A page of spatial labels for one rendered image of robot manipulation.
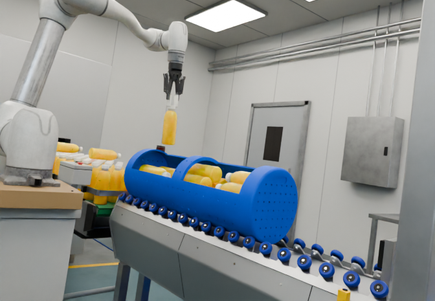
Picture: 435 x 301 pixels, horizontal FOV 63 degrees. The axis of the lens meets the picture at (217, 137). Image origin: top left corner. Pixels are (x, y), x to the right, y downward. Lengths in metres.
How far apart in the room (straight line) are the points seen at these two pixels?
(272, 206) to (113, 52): 5.49
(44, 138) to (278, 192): 0.86
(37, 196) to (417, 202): 1.07
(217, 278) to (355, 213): 3.63
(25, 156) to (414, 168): 1.18
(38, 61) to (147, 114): 5.13
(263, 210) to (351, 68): 4.06
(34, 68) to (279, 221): 1.15
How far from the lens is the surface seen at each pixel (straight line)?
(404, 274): 0.78
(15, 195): 1.29
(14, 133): 1.43
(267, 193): 1.30
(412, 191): 0.76
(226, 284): 1.37
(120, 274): 2.02
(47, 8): 1.72
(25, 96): 1.63
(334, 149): 5.08
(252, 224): 1.27
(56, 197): 1.31
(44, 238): 1.39
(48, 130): 1.42
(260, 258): 1.27
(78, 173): 1.98
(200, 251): 1.45
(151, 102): 6.73
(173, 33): 1.94
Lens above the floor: 1.25
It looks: 3 degrees up
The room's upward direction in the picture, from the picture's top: 8 degrees clockwise
